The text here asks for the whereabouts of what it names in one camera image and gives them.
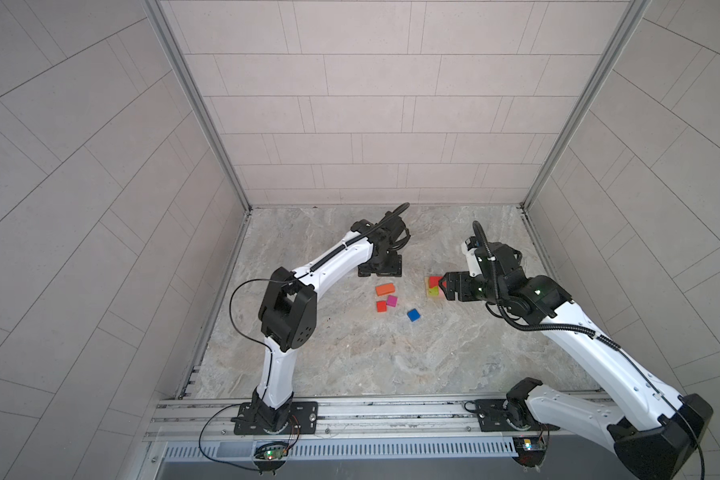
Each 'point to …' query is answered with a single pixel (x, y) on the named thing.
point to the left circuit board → (275, 453)
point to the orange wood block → (385, 289)
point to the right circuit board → (532, 444)
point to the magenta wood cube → (392, 301)
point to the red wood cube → (381, 306)
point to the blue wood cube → (413, 315)
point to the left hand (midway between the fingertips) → (394, 268)
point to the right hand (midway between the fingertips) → (450, 282)
